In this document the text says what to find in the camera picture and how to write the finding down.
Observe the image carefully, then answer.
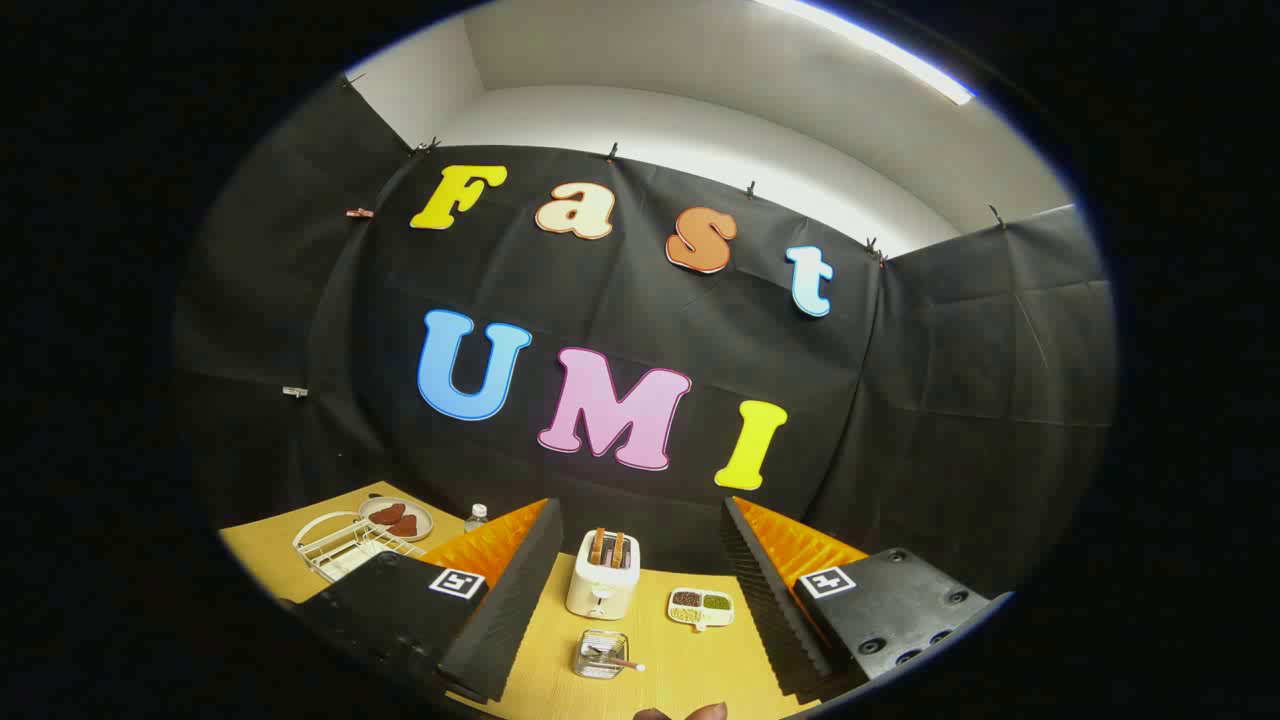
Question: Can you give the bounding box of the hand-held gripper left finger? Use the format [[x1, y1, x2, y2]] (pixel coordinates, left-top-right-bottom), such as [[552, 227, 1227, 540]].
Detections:
[[280, 497, 564, 706]]

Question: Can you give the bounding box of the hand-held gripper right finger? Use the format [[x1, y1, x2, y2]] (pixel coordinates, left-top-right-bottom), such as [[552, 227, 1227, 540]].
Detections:
[[720, 495, 1013, 701]]

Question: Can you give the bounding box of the metal wire basket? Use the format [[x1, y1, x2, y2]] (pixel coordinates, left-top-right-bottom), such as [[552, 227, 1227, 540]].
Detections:
[[574, 629, 630, 682]]

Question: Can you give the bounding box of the white wire dish rack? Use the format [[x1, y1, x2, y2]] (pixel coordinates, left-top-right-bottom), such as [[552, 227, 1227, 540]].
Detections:
[[292, 511, 427, 584]]

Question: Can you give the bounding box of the white sectioned dish with beans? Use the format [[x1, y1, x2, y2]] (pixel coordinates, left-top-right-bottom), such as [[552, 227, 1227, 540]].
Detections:
[[666, 587, 736, 632]]

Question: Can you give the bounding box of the small plate with brown food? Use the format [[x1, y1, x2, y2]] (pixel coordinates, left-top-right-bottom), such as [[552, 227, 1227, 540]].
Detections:
[[358, 496, 435, 543]]

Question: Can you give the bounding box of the cream white toaster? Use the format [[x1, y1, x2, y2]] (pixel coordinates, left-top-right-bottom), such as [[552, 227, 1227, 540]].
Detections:
[[565, 545, 642, 622]]

